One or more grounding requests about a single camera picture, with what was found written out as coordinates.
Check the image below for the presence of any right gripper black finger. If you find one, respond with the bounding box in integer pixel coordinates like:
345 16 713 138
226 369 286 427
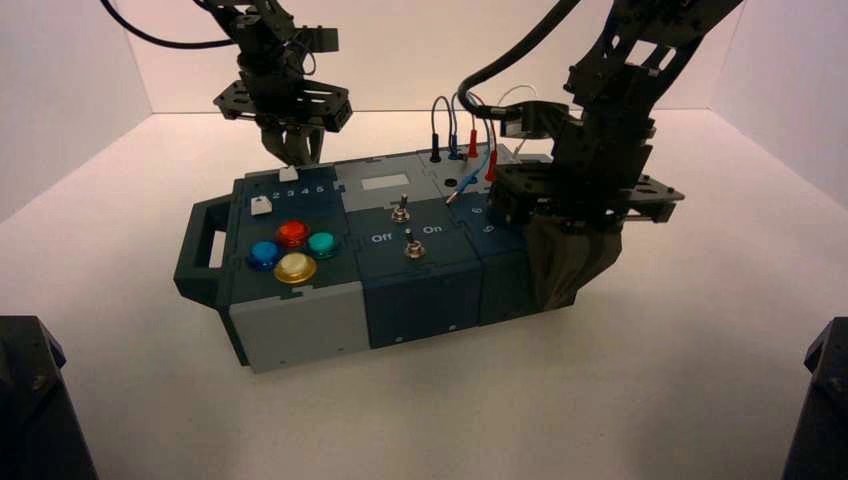
526 219 588 313
581 228 625 289

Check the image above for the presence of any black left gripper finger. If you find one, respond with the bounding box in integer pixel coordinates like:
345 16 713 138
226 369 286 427
293 125 326 167
259 124 296 168

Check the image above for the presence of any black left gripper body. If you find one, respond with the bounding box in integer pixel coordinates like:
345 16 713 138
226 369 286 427
213 66 353 132

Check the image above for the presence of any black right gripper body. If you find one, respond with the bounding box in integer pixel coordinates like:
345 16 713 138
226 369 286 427
488 162 686 231

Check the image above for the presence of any dark blue grey task box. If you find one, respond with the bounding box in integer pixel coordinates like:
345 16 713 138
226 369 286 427
173 148 578 376

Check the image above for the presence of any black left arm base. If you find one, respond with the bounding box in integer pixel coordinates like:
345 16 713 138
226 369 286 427
0 315 101 480

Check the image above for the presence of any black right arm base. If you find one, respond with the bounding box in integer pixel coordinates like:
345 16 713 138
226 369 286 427
781 316 848 480

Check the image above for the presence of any red round push button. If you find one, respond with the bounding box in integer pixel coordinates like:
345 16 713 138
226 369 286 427
275 220 311 250

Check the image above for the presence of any green round push button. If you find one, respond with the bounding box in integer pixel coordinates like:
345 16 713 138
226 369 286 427
307 231 341 261

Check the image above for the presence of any blue round push button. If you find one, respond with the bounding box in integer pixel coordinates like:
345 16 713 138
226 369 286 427
247 240 282 272

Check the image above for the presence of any yellow round push button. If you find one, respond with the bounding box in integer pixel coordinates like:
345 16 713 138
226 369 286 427
273 252 319 287

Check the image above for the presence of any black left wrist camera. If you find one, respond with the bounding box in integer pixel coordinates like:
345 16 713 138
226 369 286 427
291 25 341 73

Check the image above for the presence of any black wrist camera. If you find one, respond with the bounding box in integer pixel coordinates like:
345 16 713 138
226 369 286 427
506 100 572 142
291 25 341 73

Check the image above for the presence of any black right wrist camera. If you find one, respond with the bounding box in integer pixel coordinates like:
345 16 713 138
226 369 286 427
506 100 572 142

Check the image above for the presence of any blue banana plug loose wire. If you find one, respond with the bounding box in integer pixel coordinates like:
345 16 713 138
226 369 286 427
444 146 499 207

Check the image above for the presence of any red banana plug jumper wire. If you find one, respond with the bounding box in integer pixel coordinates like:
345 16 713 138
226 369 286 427
461 92 499 184

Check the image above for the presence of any thin white wire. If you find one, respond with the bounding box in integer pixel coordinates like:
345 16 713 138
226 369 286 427
495 84 539 160

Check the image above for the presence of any dark jumper wire black plug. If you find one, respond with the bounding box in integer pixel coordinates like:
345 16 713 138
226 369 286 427
429 95 461 164

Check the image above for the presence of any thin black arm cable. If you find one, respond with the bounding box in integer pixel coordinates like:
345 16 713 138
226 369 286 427
99 0 237 52

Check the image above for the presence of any thick black sleeved arm cable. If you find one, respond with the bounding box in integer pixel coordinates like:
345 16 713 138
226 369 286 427
456 0 584 115

